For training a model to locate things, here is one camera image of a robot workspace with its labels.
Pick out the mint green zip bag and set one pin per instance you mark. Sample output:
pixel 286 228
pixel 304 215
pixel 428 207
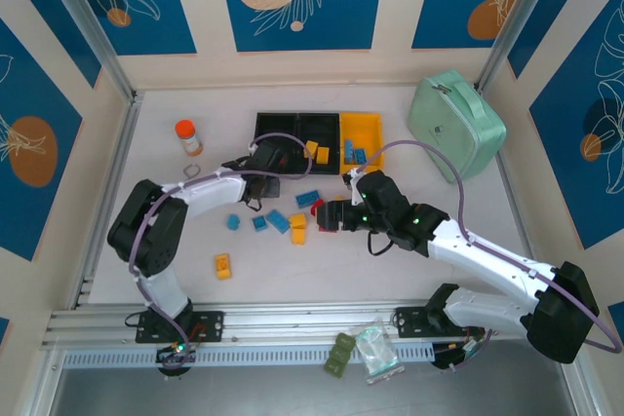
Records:
pixel 453 114

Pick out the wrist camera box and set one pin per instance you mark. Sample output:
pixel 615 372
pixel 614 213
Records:
pixel 252 147
pixel 351 178

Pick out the orange lid spice bottle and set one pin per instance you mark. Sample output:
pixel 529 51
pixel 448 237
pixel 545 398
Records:
pixel 189 137

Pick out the black plastic bin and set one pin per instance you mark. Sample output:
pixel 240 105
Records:
pixel 322 128
pixel 268 121

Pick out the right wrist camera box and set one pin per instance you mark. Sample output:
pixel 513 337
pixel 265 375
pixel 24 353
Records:
pixel 351 178

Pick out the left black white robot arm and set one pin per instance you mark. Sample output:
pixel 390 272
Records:
pixel 146 236

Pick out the aluminium frame post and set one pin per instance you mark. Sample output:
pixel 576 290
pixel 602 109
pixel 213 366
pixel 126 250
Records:
pixel 521 11
pixel 83 11

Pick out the silver metal tongs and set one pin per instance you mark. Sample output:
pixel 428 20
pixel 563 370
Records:
pixel 185 171

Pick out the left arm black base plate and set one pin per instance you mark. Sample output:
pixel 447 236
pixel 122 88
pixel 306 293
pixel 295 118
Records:
pixel 209 326

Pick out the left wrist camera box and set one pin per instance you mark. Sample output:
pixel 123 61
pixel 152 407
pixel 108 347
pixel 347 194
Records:
pixel 252 147

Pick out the olive green segmented pad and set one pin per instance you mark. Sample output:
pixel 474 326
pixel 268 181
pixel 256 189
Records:
pixel 339 355

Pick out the yellow plastic bin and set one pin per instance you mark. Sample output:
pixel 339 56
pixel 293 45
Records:
pixel 363 126

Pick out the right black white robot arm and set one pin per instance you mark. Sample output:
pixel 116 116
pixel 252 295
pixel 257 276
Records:
pixel 487 260

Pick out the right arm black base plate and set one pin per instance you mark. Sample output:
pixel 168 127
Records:
pixel 409 322

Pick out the aluminium mounting rail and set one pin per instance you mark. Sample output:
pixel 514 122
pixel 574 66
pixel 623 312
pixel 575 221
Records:
pixel 302 321

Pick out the clear plastic zip bag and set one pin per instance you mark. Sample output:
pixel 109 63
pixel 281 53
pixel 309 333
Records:
pixel 378 352

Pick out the yellow lego brick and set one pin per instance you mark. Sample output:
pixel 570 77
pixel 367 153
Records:
pixel 323 154
pixel 223 266
pixel 299 237
pixel 298 220
pixel 311 148

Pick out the long blue lego brick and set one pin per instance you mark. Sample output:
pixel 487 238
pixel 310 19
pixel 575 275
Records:
pixel 278 221

